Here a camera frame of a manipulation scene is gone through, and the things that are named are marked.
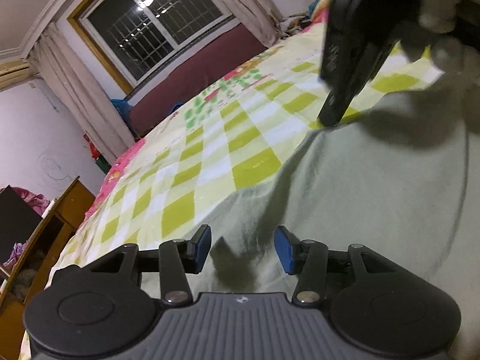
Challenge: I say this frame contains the short beige curtain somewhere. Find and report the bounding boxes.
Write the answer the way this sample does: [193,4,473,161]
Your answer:
[202,0,284,47]

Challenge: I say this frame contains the pile of small clutter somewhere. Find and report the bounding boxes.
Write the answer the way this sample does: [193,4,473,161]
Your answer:
[281,13,314,32]

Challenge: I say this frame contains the barred window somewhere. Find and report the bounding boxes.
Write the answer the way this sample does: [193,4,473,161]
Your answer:
[67,0,235,94]

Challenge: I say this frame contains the person's right hand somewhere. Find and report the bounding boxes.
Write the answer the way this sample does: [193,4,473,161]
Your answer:
[418,0,480,77]

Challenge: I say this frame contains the wooden cabinet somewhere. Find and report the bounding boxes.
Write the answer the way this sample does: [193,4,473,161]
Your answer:
[0,175,96,360]

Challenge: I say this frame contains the grey-green pants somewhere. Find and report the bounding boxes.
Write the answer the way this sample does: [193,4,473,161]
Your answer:
[139,64,480,360]

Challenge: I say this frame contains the wall air conditioner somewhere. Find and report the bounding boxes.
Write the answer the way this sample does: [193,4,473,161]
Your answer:
[0,60,32,91]

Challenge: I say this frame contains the purple cloth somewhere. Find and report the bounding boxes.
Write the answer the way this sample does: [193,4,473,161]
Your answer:
[3,242,27,267]

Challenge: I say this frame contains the black screen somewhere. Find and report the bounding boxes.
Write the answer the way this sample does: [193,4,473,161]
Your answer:
[0,185,43,267]

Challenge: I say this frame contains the blue plastic bag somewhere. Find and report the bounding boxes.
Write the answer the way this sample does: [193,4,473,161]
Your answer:
[110,98,132,128]

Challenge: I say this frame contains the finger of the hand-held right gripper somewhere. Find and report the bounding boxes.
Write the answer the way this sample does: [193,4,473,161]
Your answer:
[318,79,367,126]

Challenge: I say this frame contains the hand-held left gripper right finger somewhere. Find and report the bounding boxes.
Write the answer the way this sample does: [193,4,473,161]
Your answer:
[274,226,404,306]

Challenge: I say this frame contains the pink cloth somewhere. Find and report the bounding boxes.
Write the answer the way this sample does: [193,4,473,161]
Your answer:
[2,185,51,216]

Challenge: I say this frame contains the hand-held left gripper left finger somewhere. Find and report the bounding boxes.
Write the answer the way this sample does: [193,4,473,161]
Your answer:
[84,225,212,305]

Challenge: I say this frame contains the black cable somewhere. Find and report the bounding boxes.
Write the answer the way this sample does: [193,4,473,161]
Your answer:
[439,120,473,271]

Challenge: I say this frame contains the red hanging ornament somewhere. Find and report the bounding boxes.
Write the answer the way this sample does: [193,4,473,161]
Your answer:
[84,133,101,160]

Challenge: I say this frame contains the checked printed bed blanket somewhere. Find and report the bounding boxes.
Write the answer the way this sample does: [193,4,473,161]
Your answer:
[19,0,447,360]

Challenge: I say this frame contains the long beige curtain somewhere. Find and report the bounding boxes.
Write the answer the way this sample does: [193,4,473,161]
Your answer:
[28,22,137,166]

